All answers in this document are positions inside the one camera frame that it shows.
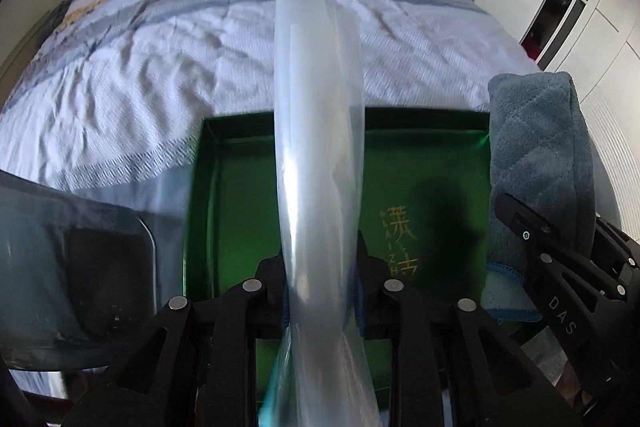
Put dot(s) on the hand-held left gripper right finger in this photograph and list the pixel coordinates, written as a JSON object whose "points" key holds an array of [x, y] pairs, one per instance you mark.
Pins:
{"points": [[372, 292]]}

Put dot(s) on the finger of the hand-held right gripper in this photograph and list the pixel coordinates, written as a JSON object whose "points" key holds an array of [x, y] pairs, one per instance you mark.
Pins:
{"points": [[525, 234], [617, 252]]}

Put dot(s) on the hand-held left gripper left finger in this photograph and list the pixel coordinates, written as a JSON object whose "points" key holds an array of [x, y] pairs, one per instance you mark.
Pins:
{"points": [[267, 289]]}

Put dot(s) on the blue quilted towel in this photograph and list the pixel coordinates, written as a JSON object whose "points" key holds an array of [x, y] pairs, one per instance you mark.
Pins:
{"points": [[540, 147]]}

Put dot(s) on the green box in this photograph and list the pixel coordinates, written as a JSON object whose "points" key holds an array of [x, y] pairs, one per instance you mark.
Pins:
{"points": [[425, 167]]}

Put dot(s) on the translucent plastic sheet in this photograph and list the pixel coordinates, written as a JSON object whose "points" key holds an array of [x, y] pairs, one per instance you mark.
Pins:
{"points": [[315, 167]]}

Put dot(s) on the glass jar with wooden lid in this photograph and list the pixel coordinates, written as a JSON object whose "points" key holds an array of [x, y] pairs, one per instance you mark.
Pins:
{"points": [[75, 267]]}

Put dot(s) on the striped bedspread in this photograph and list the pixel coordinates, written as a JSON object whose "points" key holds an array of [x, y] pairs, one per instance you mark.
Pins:
{"points": [[150, 57]]}

